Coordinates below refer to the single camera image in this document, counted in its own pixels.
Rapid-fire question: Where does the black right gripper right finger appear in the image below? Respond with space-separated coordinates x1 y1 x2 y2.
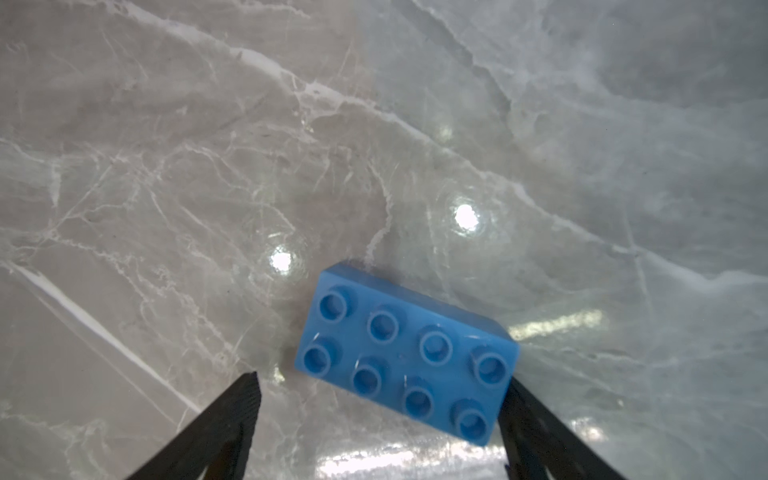
498 378 623 480

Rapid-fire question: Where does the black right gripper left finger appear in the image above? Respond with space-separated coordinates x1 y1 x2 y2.
130 372 261 479

